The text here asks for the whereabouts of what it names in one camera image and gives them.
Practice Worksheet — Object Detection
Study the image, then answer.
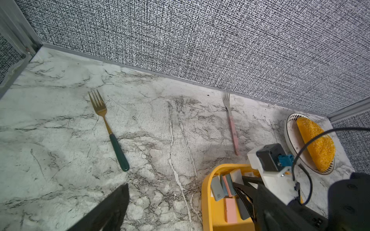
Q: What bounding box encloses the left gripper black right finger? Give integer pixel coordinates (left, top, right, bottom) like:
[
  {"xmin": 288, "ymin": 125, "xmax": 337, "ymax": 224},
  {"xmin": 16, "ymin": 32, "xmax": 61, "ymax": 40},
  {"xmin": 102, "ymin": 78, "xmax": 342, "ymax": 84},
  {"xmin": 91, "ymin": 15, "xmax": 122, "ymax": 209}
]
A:
[{"xmin": 254, "ymin": 185, "xmax": 318, "ymax": 231}]

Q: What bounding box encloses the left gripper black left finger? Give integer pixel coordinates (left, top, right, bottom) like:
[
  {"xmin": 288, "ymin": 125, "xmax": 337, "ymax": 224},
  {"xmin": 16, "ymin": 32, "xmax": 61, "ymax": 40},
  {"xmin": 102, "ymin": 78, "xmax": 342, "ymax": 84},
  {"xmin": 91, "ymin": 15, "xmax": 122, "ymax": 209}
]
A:
[{"xmin": 69, "ymin": 184, "xmax": 130, "ymax": 231}]

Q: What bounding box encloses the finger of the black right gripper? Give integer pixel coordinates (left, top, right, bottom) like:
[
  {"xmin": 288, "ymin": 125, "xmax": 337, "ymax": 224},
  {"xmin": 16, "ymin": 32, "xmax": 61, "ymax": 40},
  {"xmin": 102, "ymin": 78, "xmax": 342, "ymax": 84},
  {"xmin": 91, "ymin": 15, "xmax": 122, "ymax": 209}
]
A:
[{"xmin": 233, "ymin": 182, "xmax": 257, "ymax": 222}]

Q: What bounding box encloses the pink eraser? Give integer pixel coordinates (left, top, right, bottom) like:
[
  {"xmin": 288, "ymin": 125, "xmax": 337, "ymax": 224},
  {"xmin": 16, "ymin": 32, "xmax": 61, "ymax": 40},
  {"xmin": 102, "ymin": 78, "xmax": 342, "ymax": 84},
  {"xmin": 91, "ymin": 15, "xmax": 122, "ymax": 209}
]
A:
[{"xmin": 224, "ymin": 198, "xmax": 237, "ymax": 224}]

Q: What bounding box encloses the blue eraser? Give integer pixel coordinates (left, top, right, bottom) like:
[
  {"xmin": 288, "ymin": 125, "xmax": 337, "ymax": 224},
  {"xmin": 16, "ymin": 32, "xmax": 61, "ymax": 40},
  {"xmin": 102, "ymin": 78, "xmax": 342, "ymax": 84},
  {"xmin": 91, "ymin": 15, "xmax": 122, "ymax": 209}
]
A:
[{"xmin": 220, "ymin": 174, "xmax": 237, "ymax": 197}]

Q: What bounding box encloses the white eraser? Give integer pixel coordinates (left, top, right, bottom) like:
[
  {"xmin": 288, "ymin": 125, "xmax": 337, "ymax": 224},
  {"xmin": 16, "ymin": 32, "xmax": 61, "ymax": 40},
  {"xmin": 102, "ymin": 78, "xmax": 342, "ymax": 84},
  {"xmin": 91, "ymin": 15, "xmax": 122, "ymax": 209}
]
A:
[{"xmin": 229, "ymin": 168, "xmax": 244, "ymax": 185}]

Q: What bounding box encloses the grey eraser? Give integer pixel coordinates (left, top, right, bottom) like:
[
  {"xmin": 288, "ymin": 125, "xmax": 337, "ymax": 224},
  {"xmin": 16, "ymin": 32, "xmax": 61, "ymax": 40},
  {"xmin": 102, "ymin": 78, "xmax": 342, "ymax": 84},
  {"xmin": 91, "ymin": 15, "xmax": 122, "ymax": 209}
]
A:
[{"xmin": 211, "ymin": 176, "xmax": 225, "ymax": 201}]

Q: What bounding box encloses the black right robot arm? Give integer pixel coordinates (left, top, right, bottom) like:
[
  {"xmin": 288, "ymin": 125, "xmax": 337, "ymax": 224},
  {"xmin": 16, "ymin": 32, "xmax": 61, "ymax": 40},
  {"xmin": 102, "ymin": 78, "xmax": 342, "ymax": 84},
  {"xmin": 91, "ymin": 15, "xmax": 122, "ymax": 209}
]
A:
[{"xmin": 233, "ymin": 173, "xmax": 370, "ymax": 231}]

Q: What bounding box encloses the yellow plastic storage box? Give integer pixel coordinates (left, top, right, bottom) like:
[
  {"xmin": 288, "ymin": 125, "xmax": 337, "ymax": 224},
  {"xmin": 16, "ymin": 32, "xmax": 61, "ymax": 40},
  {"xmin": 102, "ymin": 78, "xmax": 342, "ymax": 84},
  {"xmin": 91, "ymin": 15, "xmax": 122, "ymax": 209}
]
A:
[{"xmin": 201, "ymin": 164, "xmax": 262, "ymax": 231}]

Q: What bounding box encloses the white patterned plate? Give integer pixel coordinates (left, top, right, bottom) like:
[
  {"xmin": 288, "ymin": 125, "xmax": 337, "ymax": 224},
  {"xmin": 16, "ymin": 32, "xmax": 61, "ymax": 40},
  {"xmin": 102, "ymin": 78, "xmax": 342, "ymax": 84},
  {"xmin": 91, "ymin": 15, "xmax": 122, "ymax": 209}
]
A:
[{"xmin": 284, "ymin": 113, "xmax": 335, "ymax": 175}]

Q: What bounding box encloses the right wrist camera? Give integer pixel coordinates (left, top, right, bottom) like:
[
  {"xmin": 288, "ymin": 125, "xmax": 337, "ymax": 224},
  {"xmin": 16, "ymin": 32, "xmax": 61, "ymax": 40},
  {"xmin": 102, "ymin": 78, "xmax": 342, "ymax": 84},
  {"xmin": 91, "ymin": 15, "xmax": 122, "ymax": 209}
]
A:
[{"xmin": 247, "ymin": 143, "xmax": 300, "ymax": 206}]

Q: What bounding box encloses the gold fork dark handle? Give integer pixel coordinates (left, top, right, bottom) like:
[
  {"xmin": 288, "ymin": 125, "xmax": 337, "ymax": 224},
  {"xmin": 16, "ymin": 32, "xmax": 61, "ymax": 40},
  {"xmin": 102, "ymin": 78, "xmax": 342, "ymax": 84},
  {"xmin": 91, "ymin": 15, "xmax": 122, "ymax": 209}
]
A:
[{"xmin": 88, "ymin": 90, "xmax": 130, "ymax": 172}]

